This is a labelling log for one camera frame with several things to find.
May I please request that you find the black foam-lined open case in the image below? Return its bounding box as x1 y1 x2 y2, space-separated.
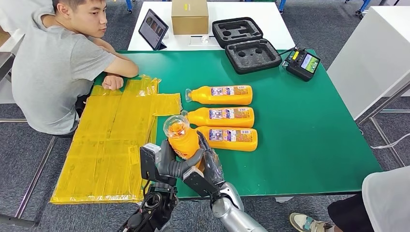
212 16 283 75

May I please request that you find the metal floor frame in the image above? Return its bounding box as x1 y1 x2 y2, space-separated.
0 118 57 228

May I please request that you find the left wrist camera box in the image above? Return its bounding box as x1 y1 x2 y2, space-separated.
140 143 162 183

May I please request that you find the brown cardboard box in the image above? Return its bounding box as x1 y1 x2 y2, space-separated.
171 0 209 35

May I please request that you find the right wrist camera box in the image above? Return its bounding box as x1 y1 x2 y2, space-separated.
182 166 221 199

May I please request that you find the small white table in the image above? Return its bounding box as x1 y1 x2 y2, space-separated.
127 1 295 51

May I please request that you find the metal table leg frame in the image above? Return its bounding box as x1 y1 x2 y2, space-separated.
355 81 410 167

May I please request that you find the person's left hand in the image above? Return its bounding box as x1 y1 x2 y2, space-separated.
102 75 124 91

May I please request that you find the white cord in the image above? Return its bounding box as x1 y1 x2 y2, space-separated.
371 132 410 150

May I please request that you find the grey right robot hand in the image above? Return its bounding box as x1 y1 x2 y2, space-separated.
196 130 226 187

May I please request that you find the large white table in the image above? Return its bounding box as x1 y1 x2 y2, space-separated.
326 6 410 121

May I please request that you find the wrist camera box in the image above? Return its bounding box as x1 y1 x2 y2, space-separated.
140 143 162 183
182 166 221 199

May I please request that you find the yellow plastic sheet mat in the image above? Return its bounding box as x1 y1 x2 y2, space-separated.
49 75 183 205

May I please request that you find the small white plastic piece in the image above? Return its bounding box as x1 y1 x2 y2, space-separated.
189 35 215 46

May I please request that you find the black tablet on stand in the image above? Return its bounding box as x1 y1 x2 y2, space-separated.
138 8 169 51

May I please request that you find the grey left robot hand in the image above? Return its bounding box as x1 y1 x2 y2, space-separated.
156 139 206 179

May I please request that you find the orange detergent bottle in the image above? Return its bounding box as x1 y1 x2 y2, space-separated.
185 85 253 106
162 115 205 170
181 107 255 129
193 126 259 152

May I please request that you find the black remote controller with screen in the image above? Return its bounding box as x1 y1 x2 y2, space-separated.
285 47 321 82

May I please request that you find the person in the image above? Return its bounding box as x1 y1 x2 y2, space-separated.
0 0 55 36
290 166 410 232
11 0 139 135

